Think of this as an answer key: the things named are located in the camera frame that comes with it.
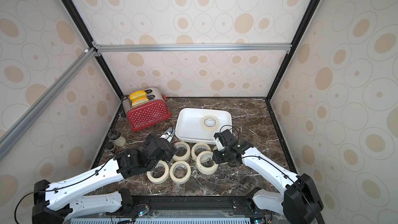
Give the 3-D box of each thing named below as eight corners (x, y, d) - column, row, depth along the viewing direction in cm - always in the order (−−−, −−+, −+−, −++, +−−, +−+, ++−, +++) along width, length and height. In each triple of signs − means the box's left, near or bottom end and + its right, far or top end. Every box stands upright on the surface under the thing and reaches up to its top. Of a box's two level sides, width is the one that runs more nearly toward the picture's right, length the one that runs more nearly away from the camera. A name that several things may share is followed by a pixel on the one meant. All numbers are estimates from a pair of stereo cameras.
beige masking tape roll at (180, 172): (169, 183, 82) (168, 182, 80) (172, 163, 89) (171, 160, 87) (190, 183, 82) (190, 182, 80) (191, 163, 89) (191, 161, 87)
